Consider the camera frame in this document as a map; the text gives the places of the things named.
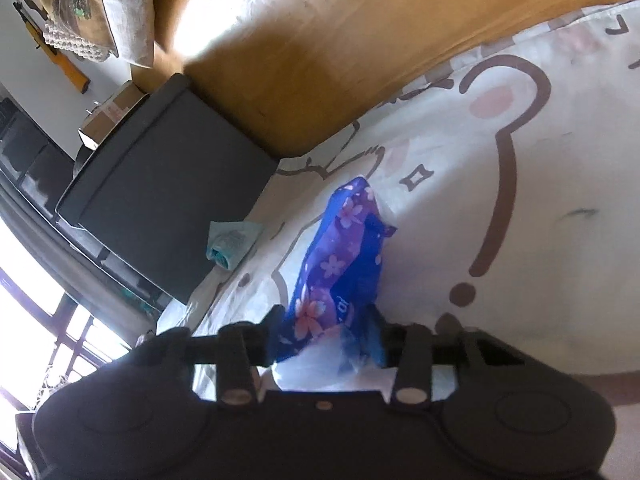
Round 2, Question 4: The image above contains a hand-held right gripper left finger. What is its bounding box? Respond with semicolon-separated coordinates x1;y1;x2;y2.
132;305;286;406

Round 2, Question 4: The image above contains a grey chest box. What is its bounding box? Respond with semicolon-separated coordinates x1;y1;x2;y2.
55;72;280;306

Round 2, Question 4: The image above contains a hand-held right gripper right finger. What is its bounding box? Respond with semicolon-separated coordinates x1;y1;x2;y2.
366;310;526;413

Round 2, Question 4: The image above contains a patterned pillow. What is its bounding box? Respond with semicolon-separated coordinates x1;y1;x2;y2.
42;0;156;68

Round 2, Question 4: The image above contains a wooden wall rack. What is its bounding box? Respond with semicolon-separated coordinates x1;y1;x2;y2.
12;0;91;93

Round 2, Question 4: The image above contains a cardboard box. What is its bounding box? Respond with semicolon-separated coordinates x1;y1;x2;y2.
77;80;148;151

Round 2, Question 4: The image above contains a teal tissue packet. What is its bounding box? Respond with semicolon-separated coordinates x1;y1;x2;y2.
206;220;263;272

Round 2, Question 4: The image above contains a blue floral packet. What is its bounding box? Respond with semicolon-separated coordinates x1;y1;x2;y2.
272;176;399;376

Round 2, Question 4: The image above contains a black shelf unit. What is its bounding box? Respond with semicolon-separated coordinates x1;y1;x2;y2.
0;95;76;211

